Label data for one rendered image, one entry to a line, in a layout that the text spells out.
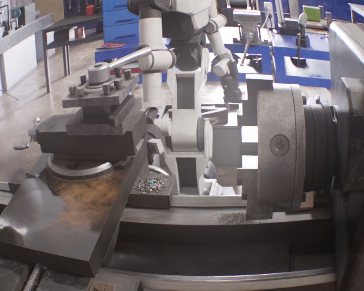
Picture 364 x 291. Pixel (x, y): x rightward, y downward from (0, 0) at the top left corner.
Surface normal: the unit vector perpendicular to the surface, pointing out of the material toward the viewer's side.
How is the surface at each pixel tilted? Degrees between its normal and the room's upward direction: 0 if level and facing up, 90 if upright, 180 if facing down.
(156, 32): 77
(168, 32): 110
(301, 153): 65
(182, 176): 100
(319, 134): 46
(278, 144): 61
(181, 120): 54
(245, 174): 31
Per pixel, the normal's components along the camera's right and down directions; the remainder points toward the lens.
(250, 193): -0.15, -0.53
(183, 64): -0.16, 0.60
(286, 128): -0.18, -0.24
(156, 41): 0.68, 0.07
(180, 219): -0.08, -0.89
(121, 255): 0.20, -0.87
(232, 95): -0.54, 0.54
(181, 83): -0.20, 0.10
